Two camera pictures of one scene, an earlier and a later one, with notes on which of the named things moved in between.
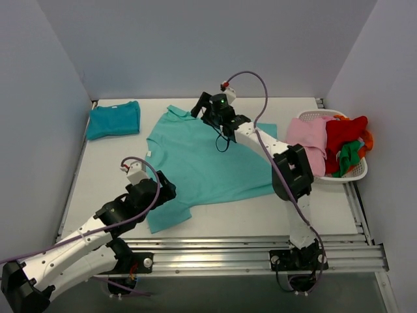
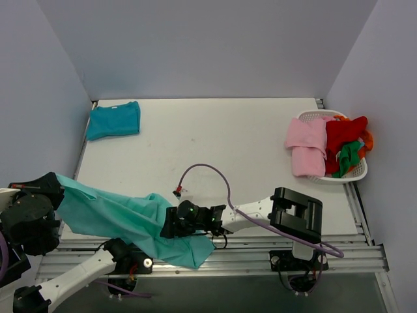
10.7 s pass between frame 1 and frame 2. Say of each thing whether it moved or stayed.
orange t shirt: stayed
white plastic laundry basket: stayed
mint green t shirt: moved
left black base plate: stayed
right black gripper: moved
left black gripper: moved
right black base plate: stayed
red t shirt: stayed
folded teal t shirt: stayed
